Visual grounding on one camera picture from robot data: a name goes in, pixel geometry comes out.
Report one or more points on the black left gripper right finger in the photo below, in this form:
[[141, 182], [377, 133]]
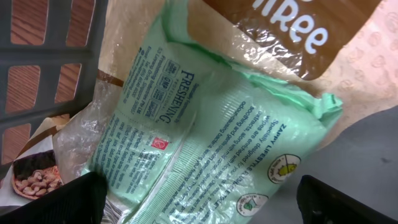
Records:
[[320, 203]]

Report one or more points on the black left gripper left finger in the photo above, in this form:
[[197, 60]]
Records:
[[79, 201]]

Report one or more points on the green wet wipes pack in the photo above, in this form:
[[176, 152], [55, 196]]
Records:
[[197, 138]]

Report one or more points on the brown Pantree snack pouch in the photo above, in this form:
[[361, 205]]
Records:
[[311, 46]]

